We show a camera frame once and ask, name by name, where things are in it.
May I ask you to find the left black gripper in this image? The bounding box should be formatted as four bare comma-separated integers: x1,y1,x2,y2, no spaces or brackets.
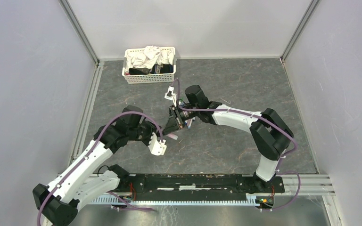
128,120,162,146

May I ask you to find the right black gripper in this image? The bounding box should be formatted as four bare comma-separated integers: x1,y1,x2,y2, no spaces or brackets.
162,105,199,136

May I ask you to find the pink highlighter pen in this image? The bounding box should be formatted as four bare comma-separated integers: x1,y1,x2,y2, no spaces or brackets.
166,133,178,140

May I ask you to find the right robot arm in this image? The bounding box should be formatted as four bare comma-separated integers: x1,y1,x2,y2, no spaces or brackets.
163,85,294,192

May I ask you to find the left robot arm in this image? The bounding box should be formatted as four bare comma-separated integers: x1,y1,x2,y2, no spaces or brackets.
33,105,167,226

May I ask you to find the white plastic basket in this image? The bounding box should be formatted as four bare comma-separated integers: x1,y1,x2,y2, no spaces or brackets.
121,46,176,84

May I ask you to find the black box in basket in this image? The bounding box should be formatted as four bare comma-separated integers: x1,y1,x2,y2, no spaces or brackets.
128,64,174,75

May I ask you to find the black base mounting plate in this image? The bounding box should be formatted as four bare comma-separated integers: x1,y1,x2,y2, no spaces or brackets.
112,174,285,201

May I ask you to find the white crumpled cloth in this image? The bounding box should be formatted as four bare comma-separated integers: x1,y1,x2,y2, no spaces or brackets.
124,46,175,72

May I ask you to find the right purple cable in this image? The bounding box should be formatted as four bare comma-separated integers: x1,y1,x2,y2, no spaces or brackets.
172,78,302,213

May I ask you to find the purple cable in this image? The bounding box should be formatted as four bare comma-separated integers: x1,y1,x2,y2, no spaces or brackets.
172,78,302,213
36,111,166,226

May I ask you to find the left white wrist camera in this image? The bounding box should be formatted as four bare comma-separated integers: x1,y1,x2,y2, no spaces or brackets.
148,133,167,156

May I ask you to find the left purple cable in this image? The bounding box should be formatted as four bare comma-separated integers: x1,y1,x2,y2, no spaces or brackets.
36,111,166,226

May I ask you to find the aluminium frame rail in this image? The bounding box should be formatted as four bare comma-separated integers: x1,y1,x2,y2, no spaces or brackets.
51,173,336,207

